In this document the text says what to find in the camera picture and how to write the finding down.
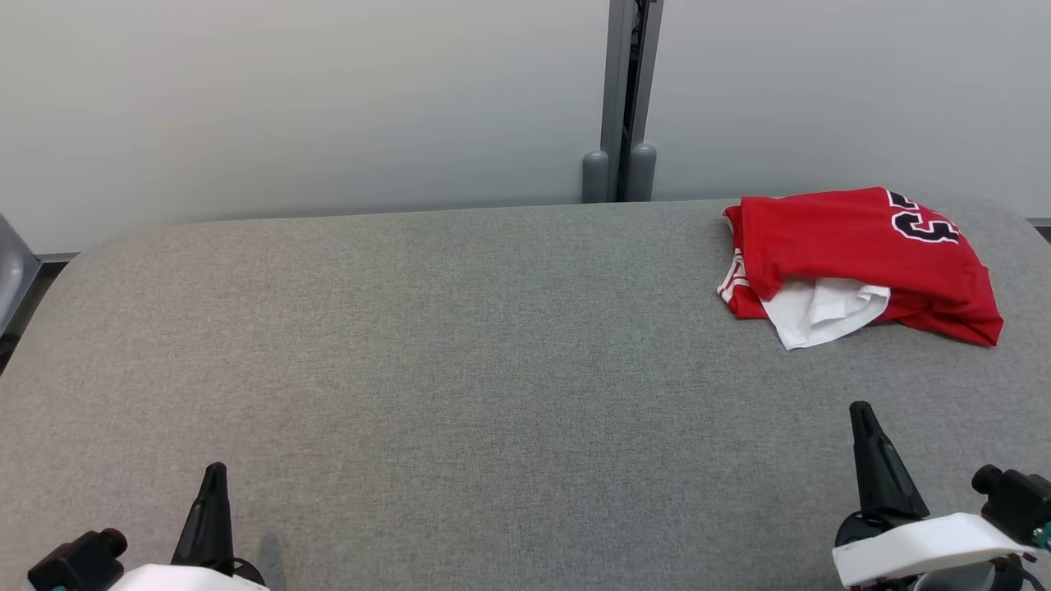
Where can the grey plastic chair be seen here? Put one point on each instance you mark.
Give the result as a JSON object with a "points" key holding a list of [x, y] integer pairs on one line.
{"points": [[12, 271]]}

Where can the red and white jersey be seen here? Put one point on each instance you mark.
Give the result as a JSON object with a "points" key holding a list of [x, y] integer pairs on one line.
{"points": [[854, 246]]}

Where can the grey baseboard strip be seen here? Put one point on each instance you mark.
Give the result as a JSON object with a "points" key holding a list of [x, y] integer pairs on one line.
{"points": [[53, 258]]}

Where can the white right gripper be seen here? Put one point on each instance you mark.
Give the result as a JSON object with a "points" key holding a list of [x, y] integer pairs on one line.
{"points": [[928, 546]]}

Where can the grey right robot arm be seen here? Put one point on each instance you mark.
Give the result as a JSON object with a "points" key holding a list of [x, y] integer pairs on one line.
{"points": [[956, 583]]}

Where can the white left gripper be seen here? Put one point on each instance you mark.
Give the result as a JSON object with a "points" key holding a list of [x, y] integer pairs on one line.
{"points": [[181, 579]]}

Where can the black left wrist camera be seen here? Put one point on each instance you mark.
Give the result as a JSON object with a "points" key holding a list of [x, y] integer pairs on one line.
{"points": [[74, 562]]}

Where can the grey metal post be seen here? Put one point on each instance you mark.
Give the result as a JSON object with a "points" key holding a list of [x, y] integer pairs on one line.
{"points": [[624, 98]]}

